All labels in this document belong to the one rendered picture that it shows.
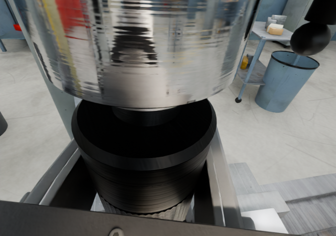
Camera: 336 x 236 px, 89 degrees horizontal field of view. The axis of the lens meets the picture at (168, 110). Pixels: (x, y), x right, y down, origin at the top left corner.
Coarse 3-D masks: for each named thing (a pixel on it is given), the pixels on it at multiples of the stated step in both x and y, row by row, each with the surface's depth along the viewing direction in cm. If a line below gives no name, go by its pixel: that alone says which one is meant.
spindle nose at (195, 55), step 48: (48, 0) 2; (96, 0) 2; (144, 0) 2; (192, 0) 2; (240, 0) 2; (48, 48) 3; (96, 48) 2; (144, 48) 2; (192, 48) 2; (240, 48) 3; (96, 96) 3; (144, 96) 3; (192, 96) 3
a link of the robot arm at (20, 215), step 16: (0, 208) 4; (16, 208) 4; (32, 208) 4; (48, 208) 4; (64, 208) 4; (0, 224) 3; (16, 224) 3; (32, 224) 4; (48, 224) 4; (64, 224) 4; (80, 224) 4; (96, 224) 4; (112, 224) 4; (128, 224) 4; (144, 224) 4; (160, 224) 4; (176, 224) 4; (192, 224) 4
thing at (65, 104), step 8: (8, 0) 32; (16, 8) 32; (16, 16) 33; (24, 32) 35; (32, 48) 37; (40, 64) 40; (40, 72) 41; (48, 80) 42; (48, 88) 44; (56, 88) 44; (56, 96) 45; (64, 96) 46; (72, 96) 46; (56, 104) 47; (64, 104) 47; (72, 104) 48; (64, 112) 49; (72, 112) 49; (64, 120) 51; (72, 136) 55
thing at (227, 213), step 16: (208, 160) 7; (224, 160) 7; (208, 176) 6; (224, 176) 6; (208, 192) 6; (224, 192) 5; (208, 208) 5; (224, 208) 5; (208, 224) 5; (224, 224) 5; (240, 224) 5
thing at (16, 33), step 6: (6, 6) 314; (12, 18) 327; (18, 24) 320; (12, 30) 323; (18, 30) 323; (0, 36) 295; (6, 36) 296; (12, 36) 298; (18, 36) 300; (0, 42) 293
